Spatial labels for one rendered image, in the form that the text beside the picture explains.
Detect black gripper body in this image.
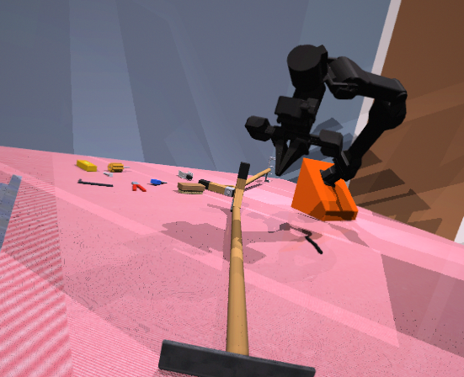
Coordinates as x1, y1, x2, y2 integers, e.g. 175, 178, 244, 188
245, 115, 344, 158

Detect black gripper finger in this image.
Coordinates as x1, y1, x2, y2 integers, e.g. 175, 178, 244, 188
277, 137, 310, 177
269, 132, 289, 176

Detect red-handled pliers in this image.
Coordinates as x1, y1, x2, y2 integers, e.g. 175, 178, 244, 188
132, 181, 146, 192

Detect yellow rectangular block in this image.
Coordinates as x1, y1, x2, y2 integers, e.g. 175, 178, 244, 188
77, 160, 98, 172

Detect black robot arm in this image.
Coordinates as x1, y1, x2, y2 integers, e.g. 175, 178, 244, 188
275, 45, 408, 187

